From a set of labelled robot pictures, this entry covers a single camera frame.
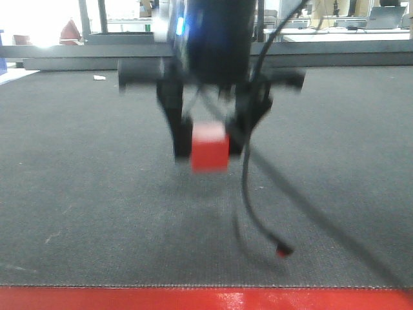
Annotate silver laptop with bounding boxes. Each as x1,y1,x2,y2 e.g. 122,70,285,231
365,6,406,30

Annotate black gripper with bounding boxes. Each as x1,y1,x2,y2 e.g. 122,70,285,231
117,58,305,160

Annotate blue plastic bin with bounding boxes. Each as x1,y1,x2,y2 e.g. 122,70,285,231
0,36,7,75

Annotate dark grey fabric mat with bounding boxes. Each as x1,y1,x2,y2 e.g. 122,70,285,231
1,67,412,287

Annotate red magnetic cube block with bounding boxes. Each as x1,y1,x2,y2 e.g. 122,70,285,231
190,122,230,173

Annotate black cable with red tip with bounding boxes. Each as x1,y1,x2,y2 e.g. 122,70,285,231
232,0,413,288

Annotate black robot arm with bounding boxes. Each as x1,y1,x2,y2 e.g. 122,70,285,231
117,1,305,160

